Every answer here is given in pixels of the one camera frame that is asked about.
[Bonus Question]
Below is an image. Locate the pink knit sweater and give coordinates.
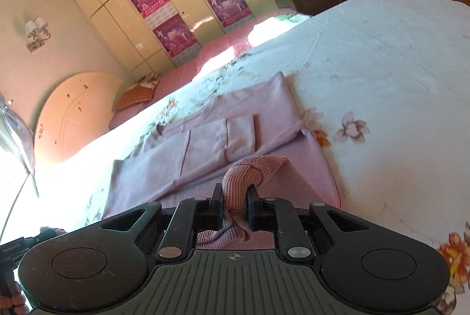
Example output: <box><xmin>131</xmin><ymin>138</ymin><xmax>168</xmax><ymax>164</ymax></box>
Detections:
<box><xmin>104</xmin><ymin>73</ymin><xmax>343</xmax><ymax>249</ymax></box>

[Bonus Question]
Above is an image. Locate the person's left hand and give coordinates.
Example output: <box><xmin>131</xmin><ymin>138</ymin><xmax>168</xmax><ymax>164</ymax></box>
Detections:
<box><xmin>0</xmin><ymin>226</ymin><xmax>69</xmax><ymax>315</ymax></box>

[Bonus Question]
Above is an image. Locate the orange striped pillow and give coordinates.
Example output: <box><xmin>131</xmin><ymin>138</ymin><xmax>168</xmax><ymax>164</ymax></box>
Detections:
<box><xmin>115</xmin><ymin>73</ymin><xmax>160</xmax><ymax>110</ymax></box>

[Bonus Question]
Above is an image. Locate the pink bed cover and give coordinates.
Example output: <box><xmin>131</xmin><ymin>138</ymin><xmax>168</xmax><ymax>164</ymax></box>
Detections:
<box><xmin>108</xmin><ymin>9</ymin><xmax>298</xmax><ymax>130</ymax></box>

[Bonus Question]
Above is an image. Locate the round wooden headboard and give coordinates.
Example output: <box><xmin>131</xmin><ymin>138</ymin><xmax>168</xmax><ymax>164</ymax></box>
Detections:
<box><xmin>34</xmin><ymin>72</ymin><xmax>127</xmax><ymax>169</ymax></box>

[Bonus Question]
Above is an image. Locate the white floral bed sheet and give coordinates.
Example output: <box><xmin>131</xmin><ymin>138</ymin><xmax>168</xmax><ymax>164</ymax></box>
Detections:
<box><xmin>14</xmin><ymin>0</ymin><xmax>469</xmax><ymax>314</ymax></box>

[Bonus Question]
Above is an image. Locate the lower left pink poster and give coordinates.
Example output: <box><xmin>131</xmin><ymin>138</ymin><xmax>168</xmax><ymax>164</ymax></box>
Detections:
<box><xmin>153</xmin><ymin>14</ymin><xmax>199</xmax><ymax>59</ymax></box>

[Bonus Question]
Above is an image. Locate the pink poster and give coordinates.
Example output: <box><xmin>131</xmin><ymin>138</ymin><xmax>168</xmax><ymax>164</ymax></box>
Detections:
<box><xmin>207</xmin><ymin>0</ymin><xmax>253</xmax><ymax>32</ymax></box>
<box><xmin>130</xmin><ymin>0</ymin><xmax>177</xmax><ymax>30</ymax></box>
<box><xmin>153</xmin><ymin>14</ymin><xmax>199</xmax><ymax>59</ymax></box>

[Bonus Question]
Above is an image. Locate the lower right pink poster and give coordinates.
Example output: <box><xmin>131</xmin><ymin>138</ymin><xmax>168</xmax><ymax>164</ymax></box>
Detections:
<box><xmin>207</xmin><ymin>0</ymin><xmax>253</xmax><ymax>32</ymax></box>

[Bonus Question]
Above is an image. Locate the upper left pink poster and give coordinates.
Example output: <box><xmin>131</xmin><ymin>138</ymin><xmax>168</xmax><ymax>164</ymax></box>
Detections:
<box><xmin>130</xmin><ymin>0</ymin><xmax>177</xmax><ymax>30</ymax></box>

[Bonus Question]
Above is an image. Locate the wall sconce lamp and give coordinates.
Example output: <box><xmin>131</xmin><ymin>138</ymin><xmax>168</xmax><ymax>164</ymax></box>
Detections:
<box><xmin>24</xmin><ymin>16</ymin><xmax>51</xmax><ymax>53</ymax></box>

